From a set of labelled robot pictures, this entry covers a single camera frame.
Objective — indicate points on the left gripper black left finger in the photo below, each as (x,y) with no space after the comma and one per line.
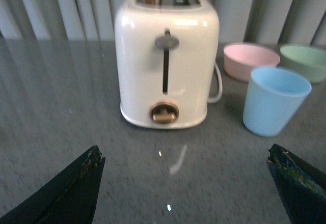
(70,197)

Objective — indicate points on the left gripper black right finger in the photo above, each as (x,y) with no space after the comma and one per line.
(301,186)

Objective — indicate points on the light blue cup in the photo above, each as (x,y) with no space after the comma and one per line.
(273,97)

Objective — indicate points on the green bowl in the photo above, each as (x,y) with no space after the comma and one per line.
(309,61)

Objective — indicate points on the pink bowl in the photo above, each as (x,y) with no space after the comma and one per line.
(241,58)

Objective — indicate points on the cream white toaster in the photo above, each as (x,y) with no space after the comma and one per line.
(166,59)

